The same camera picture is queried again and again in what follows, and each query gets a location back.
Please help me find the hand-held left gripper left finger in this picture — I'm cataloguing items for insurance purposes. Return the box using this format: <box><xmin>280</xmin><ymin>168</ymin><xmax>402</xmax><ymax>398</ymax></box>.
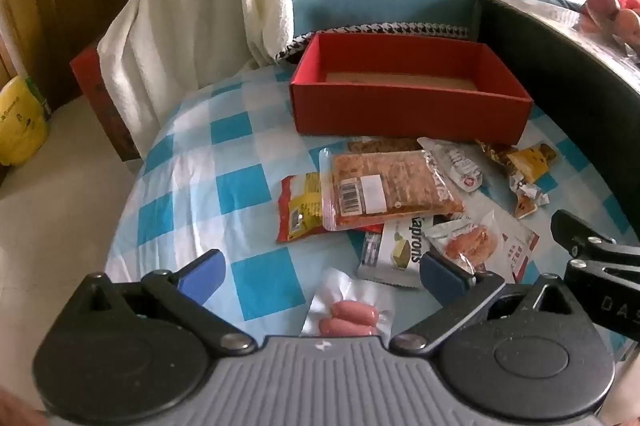
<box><xmin>75</xmin><ymin>250</ymin><xmax>257</xmax><ymax>354</ymax></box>

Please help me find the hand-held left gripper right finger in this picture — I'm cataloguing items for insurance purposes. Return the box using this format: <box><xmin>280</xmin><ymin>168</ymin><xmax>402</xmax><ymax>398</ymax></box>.
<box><xmin>389</xmin><ymin>252</ymin><xmax>581</xmax><ymax>355</ymax></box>

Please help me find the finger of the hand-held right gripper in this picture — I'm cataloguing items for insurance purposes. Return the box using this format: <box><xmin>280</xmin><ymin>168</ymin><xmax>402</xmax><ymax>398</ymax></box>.
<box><xmin>550</xmin><ymin>210</ymin><xmax>640</xmax><ymax>279</ymax></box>

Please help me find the clear packet orange snack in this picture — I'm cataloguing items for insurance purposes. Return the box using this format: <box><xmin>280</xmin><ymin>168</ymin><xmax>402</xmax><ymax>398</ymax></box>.
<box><xmin>425</xmin><ymin>211</ymin><xmax>501</xmax><ymax>274</ymax></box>

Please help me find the white wafer packet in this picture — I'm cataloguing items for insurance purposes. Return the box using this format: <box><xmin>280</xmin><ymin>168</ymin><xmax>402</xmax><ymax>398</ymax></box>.
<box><xmin>357</xmin><ymin>216</ymin><xmax>436</xmax><ymax>289</ymax></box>

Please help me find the small clear snack packet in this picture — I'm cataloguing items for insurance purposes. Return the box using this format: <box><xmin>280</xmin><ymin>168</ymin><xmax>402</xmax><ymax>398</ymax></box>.
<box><xmin>509</xmin><ymin>176</ymin><xmax>551</xmax><ymax>219</ymax></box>

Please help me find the white packet red print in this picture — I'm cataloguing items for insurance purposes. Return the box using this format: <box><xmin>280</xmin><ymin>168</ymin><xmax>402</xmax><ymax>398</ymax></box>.
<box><xmin>492</xmin><ymin>212</ymin><xmax>541</xmax><ymax>284</ymax></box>

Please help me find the brown yellow snack packet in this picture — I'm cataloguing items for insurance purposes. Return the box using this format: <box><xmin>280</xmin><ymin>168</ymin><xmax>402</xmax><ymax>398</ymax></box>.
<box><xmin>475</xmin><ymin>140</ymin><xmax>558</xmax><ymax>185</ymax></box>

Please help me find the clear sausage packet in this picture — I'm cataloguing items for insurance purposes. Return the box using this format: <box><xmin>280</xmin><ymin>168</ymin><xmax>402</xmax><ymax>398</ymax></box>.
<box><xmin>300</xmin><ymin>267</ymin><xmax>393</xmax><ymax>339</ymax></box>

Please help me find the clear orange cracker packet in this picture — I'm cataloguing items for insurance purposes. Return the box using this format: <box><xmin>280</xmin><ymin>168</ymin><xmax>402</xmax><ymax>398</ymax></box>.
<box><xmin>318</xmin><ymin>147</ymin><xmax>466</xmax><ymax>231</ymax></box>

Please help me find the white snack pouch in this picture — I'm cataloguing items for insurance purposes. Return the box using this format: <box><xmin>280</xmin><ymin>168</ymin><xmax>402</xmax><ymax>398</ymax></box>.
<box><xmin>417</xmin><ymin>137</ymin><xmax>487</xmax><ymax>193</ymax></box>

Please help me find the red yellow snack packet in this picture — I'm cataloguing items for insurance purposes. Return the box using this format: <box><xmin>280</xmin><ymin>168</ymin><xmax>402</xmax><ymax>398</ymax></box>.
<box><xmin>276</xmin><ymin>173</ymin><xmax>332</xmax><ymax>244</ymax></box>

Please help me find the red cardboard box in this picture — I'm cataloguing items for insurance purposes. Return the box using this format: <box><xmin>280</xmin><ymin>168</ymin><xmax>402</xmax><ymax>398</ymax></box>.
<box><xmin>289</xmin><ymin>32</ymin><xmax>535</xmax><ymax>145</ymax></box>

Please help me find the blue white checkered cloth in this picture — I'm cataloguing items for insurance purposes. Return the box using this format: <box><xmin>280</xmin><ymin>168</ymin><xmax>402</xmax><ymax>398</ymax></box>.
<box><xmin>105</xmin><ymin>66</ymin><xmax>631</xmax><ymax>357</ymax></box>

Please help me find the dark table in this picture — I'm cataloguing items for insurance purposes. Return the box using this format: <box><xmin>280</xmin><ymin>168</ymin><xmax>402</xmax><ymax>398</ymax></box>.
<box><xmin>472</xmin><ymin>0</ymin><xmax>640</xmax><ymax>357</ymax></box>

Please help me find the dark red carton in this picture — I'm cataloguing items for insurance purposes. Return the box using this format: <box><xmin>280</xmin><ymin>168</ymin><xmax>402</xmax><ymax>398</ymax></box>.
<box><xmin>70</xmin><ymin>43</ymin><xmax>143</xmax><ymax>161</ymax></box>

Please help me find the yellow bag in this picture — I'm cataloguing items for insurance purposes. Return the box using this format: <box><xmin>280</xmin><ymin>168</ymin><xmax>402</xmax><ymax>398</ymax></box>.
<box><xmin>0</xmin><ymin>76</ymin><xmax>52</xmax><ymax>167</ymax></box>

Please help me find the white towel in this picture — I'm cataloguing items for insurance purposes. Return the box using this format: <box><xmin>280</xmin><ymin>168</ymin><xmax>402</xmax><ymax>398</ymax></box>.
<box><xmin>96</xmin><ymin>0</ymin><xmax>305</xmax><ymax>157</ymax></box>

